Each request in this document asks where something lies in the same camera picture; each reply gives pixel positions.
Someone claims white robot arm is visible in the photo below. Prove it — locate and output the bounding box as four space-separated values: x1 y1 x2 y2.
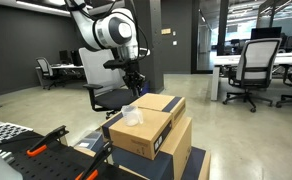
64 0 145 95

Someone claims far grey office chair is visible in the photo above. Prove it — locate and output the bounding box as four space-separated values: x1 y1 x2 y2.
36 57 66 90

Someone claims middle large cardboard box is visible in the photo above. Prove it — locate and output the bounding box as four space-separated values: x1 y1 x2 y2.
95 116 193 180

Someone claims bottom flat cardboard box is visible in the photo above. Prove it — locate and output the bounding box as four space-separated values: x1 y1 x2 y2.
73 130 212 180

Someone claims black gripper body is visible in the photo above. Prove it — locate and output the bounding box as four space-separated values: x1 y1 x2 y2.
123 70 146 90

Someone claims white office desk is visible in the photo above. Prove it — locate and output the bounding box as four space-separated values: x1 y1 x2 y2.
210 51 292 102

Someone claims black computer monitor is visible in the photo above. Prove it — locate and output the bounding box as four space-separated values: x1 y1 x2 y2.
251 27 281 40

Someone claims laptop keyboard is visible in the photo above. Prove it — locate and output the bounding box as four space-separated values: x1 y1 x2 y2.
0 98 34 146

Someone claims blue recycling bin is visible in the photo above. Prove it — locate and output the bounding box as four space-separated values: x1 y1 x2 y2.
140 80 150 96

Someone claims black perforated mounting board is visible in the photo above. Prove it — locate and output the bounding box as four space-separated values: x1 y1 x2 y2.
0 132 142 180

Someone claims grey mesh office chair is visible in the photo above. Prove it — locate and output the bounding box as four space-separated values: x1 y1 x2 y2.
79 47 138 118

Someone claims clear plastic measuring jug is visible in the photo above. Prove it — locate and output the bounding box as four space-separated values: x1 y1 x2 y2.
121 105 143 126

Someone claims white desk chair right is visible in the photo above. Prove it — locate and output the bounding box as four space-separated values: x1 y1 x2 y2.
223 38 281 113

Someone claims upper cardboard box under jug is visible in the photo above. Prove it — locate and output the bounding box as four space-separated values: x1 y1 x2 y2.
101 109 173 160

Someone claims dark background desk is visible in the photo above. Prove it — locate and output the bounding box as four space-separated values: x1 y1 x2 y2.
35 50 85 89

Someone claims black orange clamp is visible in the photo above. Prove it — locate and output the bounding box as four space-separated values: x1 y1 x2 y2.
75 141 113 180
26 125 69 157

